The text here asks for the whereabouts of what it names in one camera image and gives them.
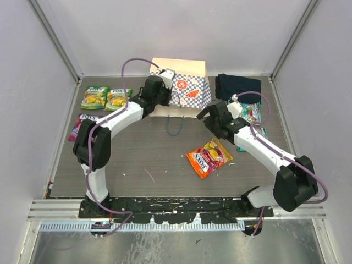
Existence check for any slotted cable duct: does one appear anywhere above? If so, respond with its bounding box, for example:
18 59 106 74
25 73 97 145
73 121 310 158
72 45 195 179
38 221 245 232

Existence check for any green snack packet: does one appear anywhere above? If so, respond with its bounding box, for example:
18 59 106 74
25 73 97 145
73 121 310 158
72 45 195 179
228 100 261 123

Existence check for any purple berries snack bag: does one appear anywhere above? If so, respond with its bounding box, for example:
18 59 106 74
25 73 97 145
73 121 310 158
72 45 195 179
68 113 101 141

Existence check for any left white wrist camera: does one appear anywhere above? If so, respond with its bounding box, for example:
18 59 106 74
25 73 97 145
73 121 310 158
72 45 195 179
158 69 176 90

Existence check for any dark blue folded cloth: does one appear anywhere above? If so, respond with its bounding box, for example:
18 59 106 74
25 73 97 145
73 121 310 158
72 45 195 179
215 74 261 101

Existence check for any orange fruit candy bag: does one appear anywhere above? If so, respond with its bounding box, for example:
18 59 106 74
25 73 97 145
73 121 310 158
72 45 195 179
186 137 233 179

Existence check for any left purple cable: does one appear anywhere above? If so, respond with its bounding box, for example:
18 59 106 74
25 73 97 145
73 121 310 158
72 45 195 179
85 57 163 238

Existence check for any blue checkered paper bag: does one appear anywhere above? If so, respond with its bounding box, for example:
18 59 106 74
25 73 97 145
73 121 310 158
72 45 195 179
150 57 212 136

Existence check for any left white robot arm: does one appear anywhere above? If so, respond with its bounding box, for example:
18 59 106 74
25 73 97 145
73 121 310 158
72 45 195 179
73 75 172 218

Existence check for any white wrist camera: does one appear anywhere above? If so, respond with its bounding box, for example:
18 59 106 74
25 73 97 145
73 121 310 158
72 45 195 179
227 94 243 119
158 69 176 90

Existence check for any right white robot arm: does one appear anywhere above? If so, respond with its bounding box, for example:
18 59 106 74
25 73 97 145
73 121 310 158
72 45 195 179
196 102 318 217

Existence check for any yellow green candy bag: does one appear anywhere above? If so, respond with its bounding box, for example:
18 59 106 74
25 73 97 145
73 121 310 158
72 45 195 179
104 89 132 112
80 86 110 110

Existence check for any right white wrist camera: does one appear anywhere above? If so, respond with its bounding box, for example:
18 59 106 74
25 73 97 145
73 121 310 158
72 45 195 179
227 94 243 119

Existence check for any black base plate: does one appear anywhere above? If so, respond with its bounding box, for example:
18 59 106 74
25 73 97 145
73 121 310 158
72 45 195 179
78 197 260 224

